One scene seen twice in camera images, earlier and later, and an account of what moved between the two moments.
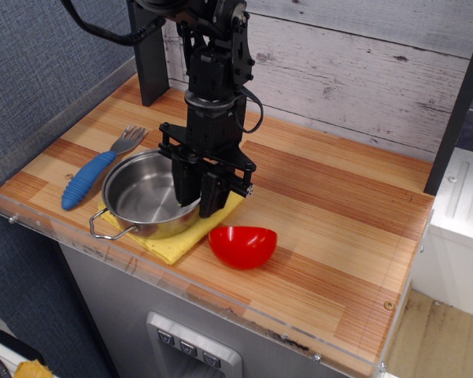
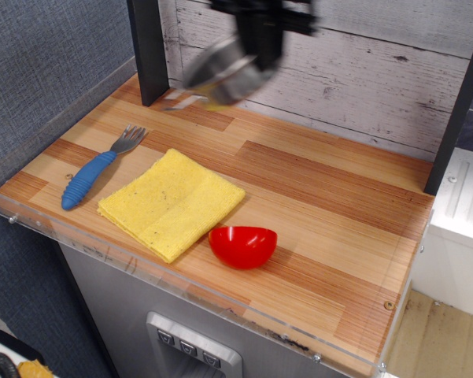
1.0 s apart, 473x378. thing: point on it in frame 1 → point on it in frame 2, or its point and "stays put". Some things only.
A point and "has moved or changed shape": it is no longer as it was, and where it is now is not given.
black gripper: (215, 127) → (260, 35)
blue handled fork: (82, 180) stays put
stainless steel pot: (139, 193) has moved or changed shape
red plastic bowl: (243, 247) stays put
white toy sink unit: (452, 264) stays put
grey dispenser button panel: (177, 350) stays put
